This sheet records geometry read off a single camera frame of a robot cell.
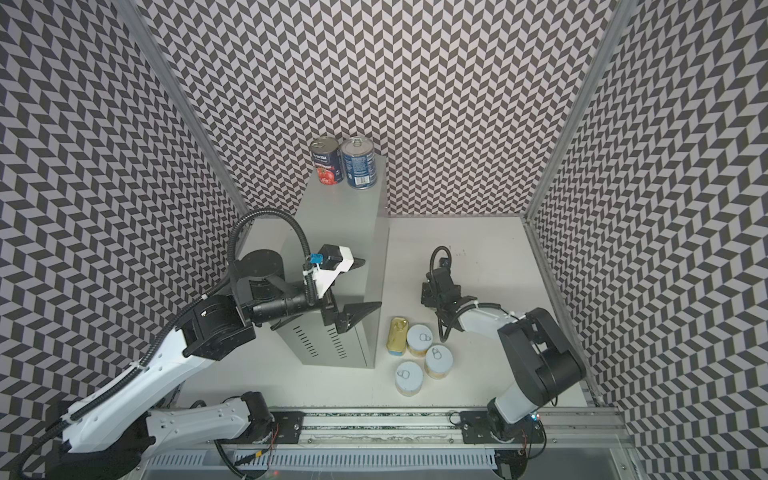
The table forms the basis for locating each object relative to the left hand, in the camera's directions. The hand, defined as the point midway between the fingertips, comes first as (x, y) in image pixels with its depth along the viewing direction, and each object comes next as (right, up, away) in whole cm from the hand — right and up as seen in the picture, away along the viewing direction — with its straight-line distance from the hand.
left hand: (369, 286), depth 55 cm
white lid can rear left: (+11, -19, +28) cm, 35 cm away
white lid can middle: (+16, -24, +24) cm, 37 cm away
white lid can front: (+8, -27, +21) cm, 35 cm away
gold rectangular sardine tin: (+5, -18, +29) cm, 35 cm away
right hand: (+18, -9, +39) cm, 44 cm away
